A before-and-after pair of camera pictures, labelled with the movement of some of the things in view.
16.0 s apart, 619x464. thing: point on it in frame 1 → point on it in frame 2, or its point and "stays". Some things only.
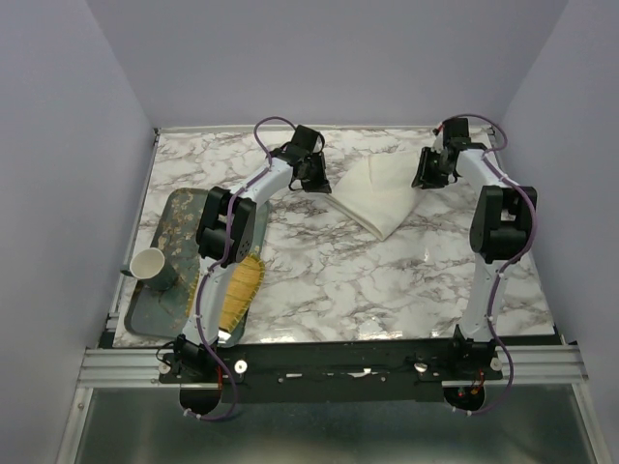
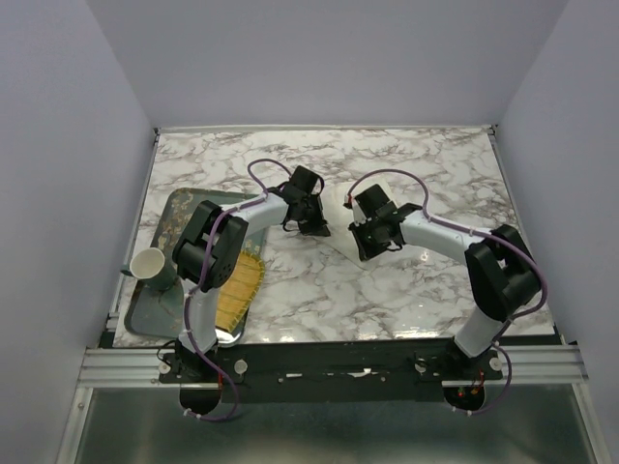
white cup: x=149 y=267 stays
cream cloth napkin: x=376 y=188 → x=338 y=216
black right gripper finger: x=424 y=178 → x=369 y=239
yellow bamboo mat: x=242 y=290 stays
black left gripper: x=320 y=184 → x=317 y=226
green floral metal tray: x=162 y=314 stays
